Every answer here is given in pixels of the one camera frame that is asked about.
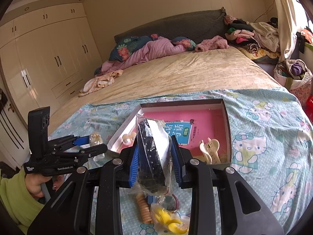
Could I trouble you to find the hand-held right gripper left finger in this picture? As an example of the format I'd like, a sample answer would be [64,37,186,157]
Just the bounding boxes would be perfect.
[27,137,145,235]

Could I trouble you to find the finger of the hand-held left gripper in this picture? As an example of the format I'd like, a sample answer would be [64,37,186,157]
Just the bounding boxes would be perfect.
[59,144,108,164]
[49,135,92,150]

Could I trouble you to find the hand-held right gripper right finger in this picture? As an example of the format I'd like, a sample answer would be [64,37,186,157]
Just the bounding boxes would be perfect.
[171,136,285,235]

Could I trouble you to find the clear earring packet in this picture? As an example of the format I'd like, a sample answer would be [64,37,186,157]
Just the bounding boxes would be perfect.
[89,132,105,162]

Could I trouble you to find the black hair accessory plastic packet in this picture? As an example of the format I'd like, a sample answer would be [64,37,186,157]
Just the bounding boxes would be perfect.
[135,115,174,196]

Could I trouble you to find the shallow cardboard box tray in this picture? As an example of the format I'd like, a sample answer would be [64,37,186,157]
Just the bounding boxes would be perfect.
[108,99,232,165]

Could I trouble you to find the person's left forearm green sleeve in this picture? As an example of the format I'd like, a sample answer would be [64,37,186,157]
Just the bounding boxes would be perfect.
[0,170,46,234]

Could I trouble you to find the person's left hand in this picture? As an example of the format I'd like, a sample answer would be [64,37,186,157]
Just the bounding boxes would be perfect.
[24,175,61,199]

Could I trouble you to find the pearl hair clip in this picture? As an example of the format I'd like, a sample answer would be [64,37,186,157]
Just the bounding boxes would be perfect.
[121,132,137,144]

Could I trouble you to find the white door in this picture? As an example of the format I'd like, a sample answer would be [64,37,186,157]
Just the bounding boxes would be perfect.
[0,73,32,168]

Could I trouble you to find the beige hair claw clip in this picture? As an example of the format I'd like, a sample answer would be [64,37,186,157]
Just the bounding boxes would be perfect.
[199,139,222,164]

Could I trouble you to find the pink book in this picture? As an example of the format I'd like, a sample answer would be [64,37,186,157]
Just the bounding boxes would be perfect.
[115,109,229,163]

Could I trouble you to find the cream crumpled clothes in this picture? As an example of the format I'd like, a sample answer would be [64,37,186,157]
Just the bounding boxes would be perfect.
[78,70,124,97]

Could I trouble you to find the cream wardrobe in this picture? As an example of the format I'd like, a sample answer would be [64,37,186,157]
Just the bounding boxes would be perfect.
[0,2,103,128]

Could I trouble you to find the cartoon cat printed blanket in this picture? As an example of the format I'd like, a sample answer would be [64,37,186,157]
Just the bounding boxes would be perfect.
[48,88,309,235]

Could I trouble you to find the bed with beige sheet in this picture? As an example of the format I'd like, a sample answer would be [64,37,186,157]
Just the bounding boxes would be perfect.
[46,46,284,133]

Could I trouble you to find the dark floral pillow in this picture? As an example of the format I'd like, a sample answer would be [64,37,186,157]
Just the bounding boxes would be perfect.
[109,35,196,62]

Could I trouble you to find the pink quilt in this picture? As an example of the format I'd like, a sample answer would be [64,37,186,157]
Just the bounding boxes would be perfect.
[94,35,189,77]

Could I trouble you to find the pink fluffy garment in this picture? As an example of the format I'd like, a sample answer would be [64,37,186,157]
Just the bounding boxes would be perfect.
[195,35,230,52]

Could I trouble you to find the grey headboard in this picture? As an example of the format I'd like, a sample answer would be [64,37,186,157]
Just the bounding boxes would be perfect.
[114,7,228,45]

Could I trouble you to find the pile of mixed clothes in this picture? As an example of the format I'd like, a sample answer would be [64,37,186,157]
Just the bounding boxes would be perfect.
[224,15,282,61]

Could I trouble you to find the fabric bag of clothes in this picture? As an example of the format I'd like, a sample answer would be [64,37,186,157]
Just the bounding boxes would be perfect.
[274,59,313,108]

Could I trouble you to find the orange floral cloth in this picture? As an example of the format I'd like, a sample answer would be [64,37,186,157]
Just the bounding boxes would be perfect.
[300,28,313,46]

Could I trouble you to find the cream curtain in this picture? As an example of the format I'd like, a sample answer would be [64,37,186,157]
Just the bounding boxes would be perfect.
[268,0,306,62]

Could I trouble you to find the pink hair tie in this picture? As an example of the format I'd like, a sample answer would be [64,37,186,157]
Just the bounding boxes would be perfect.
[169,193,180,210]

